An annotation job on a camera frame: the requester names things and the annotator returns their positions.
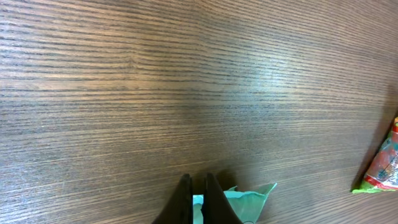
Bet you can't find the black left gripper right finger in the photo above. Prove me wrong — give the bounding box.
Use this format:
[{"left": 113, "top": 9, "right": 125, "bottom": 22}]
[{"left": 201, "top": 173, "right": 243, "bottom": 224}]

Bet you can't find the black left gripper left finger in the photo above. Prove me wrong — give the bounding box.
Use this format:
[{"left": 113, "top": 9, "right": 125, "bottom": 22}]
[{"left": 152, "top": 174, "right": 193, "bottom": 224}]

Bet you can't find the mint green wipes pouch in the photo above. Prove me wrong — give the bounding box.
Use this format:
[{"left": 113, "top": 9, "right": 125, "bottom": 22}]
[{"left": 193, "top": 183, "right": 277, "bottom": 224}]

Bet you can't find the green gummy candy bag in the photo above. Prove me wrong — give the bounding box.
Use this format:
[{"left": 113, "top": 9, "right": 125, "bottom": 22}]
[{"left": 352, "top": 118, "right": 397, "bottom": 194}]

